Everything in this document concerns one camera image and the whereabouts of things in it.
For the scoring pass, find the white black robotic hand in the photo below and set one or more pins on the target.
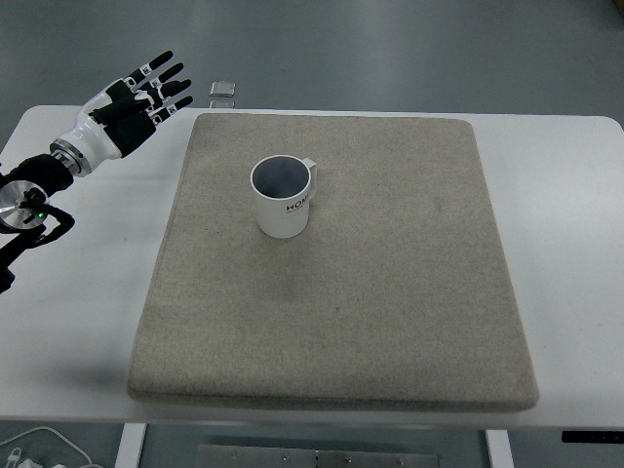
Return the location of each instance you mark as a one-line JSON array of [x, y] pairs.
[[123, 116]]

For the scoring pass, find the white cup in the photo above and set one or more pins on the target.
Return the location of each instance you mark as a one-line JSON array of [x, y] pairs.
[[283, 187]]

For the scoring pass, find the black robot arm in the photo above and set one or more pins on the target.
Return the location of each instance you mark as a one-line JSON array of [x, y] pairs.
[[25, 209]]

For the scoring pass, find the lower metal floor plate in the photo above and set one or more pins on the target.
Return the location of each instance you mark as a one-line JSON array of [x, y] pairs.
[[222, 104]]

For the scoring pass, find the metal floor plate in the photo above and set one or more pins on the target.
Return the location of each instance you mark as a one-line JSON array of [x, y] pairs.
[[222, 104], [223, 89]]

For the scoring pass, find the upper metal floor plate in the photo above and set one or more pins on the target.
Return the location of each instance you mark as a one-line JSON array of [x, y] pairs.
[[223, 89]]

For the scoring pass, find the left white table leg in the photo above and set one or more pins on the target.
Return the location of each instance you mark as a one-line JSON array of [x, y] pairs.
[[130, 446]]

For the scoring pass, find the white table leg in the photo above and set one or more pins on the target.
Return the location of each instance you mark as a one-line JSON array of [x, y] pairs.
[[130, 446], [499, 449]]

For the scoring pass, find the beige felt mat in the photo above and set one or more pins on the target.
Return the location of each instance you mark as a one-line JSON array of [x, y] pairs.
[[395, 296]]

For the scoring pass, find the right white table leg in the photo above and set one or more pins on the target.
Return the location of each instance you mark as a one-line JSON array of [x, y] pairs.
[[499, 449]]

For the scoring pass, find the black table control panel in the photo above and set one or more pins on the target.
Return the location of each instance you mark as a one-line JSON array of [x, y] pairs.
[[593, 437]]

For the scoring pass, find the grey metal base plate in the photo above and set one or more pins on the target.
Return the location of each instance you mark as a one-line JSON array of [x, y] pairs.
[[222, 455]]

